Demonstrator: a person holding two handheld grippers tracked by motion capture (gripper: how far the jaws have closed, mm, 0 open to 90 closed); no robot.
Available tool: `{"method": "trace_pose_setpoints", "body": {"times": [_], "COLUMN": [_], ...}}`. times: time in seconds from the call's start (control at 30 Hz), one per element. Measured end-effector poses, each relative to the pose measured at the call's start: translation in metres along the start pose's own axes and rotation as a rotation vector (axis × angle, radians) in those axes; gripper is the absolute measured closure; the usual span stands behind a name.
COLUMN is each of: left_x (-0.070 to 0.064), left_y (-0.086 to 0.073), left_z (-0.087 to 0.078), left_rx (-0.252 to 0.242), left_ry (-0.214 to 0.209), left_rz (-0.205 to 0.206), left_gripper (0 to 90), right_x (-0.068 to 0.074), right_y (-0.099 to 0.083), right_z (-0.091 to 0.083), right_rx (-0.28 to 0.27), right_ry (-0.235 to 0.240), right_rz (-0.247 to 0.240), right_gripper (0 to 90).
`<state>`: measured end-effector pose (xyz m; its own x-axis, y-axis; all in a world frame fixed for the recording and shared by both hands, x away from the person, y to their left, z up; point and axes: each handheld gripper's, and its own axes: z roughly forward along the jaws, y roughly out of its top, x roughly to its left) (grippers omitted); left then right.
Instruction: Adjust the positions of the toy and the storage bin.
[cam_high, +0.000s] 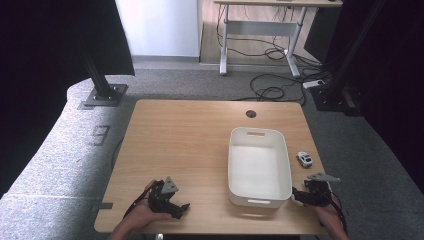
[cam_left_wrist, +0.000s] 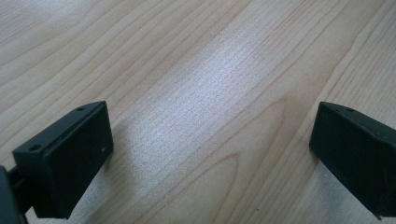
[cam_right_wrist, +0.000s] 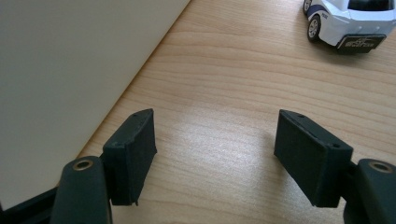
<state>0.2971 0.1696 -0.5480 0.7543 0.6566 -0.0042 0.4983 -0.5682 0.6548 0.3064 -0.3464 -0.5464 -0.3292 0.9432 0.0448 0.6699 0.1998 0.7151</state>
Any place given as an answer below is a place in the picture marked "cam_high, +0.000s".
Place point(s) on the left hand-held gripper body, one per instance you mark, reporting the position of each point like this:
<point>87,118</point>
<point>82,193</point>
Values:
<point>160,200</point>

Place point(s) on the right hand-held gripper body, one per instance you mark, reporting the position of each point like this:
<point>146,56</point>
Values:
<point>318,193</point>

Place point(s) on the white toy car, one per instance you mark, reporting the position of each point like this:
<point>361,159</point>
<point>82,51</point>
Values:
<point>304,159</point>

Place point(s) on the white plastic bin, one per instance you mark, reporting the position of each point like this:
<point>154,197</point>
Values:
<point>260,173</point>

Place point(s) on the person's left hand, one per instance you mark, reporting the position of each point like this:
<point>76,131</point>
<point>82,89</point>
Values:
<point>143,215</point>

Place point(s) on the person's right hand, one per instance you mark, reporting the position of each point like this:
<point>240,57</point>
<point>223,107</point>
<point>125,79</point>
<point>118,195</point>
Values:
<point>331,216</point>

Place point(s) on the white power strip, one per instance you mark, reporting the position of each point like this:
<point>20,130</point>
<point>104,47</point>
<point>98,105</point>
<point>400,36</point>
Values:
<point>313,84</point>

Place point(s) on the black metal stand with base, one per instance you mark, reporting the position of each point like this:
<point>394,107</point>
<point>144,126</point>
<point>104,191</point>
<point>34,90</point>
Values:
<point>101,88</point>

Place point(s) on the dark curtain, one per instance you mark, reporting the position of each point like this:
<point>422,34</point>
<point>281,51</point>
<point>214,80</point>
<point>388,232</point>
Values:
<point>40,66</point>
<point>396,83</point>

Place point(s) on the white standing desk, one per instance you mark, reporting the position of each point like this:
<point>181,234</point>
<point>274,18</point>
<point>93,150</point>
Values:
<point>263,28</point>

